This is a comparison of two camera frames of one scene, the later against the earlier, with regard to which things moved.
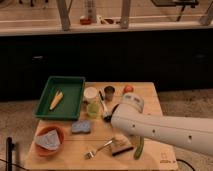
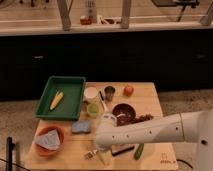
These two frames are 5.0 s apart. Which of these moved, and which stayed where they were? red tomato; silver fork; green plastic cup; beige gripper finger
Moved: beige gripper finger
Stayed: green plastic cup; red tomato; silver fork
